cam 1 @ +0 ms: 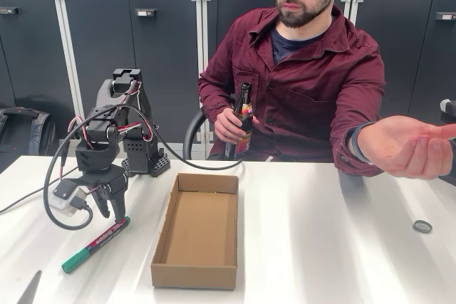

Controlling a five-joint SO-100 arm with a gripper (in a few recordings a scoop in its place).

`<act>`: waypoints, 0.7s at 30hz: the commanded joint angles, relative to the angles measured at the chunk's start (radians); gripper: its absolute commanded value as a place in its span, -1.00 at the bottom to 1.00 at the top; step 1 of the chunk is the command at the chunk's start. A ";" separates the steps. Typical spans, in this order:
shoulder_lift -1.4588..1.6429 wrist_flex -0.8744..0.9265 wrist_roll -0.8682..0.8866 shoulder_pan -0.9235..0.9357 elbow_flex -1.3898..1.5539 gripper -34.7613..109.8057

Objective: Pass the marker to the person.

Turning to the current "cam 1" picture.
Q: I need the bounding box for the green edding marker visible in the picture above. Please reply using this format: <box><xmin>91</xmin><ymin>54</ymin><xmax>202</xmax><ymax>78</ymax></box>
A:
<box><xmin>61</xmin><ymin>216</ymin><xmax>131</xmax><ymax>275</ymax></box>

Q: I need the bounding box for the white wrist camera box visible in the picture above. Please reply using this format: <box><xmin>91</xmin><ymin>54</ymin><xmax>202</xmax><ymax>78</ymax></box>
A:
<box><xmin>48</xmin><ymin>179</ymin><xmax>88</xmax><ymax>218</ymax></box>

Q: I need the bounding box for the smartwatch with dark band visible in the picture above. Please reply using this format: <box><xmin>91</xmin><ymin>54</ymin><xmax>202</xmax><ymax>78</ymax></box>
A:
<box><xmin>347</xmin><ymin>122</ymin><xmax>375</xmax><ymax>165</ymax></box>

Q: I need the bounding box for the bearded man in maroon jacket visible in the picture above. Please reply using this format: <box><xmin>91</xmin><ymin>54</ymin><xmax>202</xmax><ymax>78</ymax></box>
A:
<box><xmin>197</xmin><ymin>0</ymin><xmax>388</xmax><ymax>177</ymax></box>

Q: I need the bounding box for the dark glass beer bottle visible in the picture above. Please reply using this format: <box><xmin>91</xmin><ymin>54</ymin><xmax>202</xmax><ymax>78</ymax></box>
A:
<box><xmin>224</xmin><ymin>82</ymin><xmax>254</xmax><ymax>162</ymax></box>

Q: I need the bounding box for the person's left hand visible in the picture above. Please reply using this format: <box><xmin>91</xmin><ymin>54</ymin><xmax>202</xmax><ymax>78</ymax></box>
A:
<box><xmin>357</xmin><ymin>115</ymin><xmax>456</xmax><ymax>180</ymax></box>

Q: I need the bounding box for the person's right hand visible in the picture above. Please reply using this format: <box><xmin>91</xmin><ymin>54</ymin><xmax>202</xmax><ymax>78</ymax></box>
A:
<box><xmin>213</xmin><ymin>106</ymin><xmax>261</xmax><ymax>145</ymax></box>

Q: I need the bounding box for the person's left forearm maroon sleeve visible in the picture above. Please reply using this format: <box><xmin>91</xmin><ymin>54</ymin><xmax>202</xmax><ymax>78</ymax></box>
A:
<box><xmin>329</xmin><ymin>104</ymin><xmax>375</xmax><ymax>177</ymax></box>

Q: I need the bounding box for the grey pointed flat object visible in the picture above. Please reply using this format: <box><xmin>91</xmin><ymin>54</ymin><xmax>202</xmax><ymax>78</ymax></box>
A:
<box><xmin>16</xmin><ymin>270</ymin><xmax>43</xmax><ymax>304</ymax></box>

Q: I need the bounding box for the thick black camera cable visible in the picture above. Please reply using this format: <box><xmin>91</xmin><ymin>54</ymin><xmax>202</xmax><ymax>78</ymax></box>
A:
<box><xmin>43</xmin><ymin>103</ymin><xmax>247</xmax><ymax>231</ymax></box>

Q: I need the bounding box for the black office chair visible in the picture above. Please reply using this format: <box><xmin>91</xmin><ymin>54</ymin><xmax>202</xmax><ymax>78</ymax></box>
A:
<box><xmin>182</xmin><ymin>107</ymin><xmax>215</xmax><ymax>161</ymax></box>

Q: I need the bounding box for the open brown cardboard box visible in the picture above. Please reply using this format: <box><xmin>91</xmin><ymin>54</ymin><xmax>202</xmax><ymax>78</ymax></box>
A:
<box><xmin>150</xmin><ymin>172</ymin><xmax>239</xmax><ymax>291</ymax></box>

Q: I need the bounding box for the black backpack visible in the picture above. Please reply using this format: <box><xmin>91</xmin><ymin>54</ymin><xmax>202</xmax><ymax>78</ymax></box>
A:
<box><xmin>0</xmin><ymin>106</ymin><xmax>58</xmax><ymax>173</ymax></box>

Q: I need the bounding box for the metal bottle cap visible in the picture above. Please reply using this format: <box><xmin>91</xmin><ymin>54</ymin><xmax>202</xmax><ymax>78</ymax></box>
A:
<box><xmin>413</xmin><ymin>219</ymin><xmax>433</xmax><ymax>234</ymax></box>

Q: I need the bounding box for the thin black power cable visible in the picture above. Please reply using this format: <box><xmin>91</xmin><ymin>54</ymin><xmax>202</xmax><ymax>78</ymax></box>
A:
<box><xmin>0</xmin><ymin>189</ymin><xmax>54</xmax><ymax>214</ymax></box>

